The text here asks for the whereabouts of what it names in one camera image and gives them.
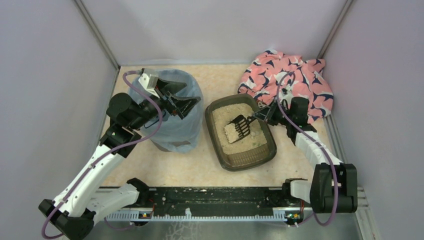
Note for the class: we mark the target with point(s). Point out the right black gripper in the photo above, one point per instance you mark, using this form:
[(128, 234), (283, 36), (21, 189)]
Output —
[(268, 112)]

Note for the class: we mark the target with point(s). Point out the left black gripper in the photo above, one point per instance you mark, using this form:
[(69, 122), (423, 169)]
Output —
[(170, 100)]

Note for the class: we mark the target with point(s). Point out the black litter scoop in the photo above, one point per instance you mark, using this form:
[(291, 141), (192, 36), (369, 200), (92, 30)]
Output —
[(238, 128)]

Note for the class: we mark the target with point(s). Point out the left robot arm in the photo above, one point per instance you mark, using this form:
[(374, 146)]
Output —
[(134, 118)]

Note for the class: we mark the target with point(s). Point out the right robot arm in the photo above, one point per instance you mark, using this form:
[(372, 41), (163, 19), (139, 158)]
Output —
[(334, 184)]

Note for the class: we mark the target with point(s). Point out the brown litter box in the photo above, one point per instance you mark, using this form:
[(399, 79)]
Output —
[(240, 141)]

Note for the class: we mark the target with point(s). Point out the blue-lined trash bin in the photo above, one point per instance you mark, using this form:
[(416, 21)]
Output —
[(175, 134)]

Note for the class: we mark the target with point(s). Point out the pink patterned cloth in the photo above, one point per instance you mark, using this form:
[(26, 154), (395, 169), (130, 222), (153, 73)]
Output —
[(275, 74)]

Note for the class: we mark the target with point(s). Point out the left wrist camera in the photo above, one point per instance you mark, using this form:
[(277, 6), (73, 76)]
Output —
[(148, 80)]

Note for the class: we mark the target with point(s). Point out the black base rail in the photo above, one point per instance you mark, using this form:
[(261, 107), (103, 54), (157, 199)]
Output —
[(222, 204)]

